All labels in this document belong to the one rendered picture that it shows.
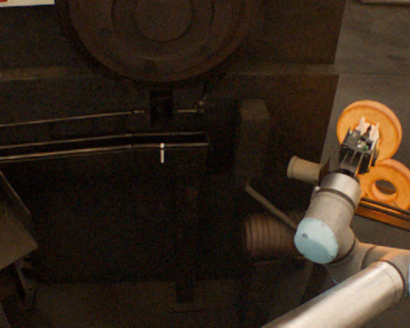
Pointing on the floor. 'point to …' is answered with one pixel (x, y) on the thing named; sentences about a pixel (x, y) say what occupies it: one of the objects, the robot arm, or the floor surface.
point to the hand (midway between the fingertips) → (370, 126)
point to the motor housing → (263, 262)
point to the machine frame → (127, 244)
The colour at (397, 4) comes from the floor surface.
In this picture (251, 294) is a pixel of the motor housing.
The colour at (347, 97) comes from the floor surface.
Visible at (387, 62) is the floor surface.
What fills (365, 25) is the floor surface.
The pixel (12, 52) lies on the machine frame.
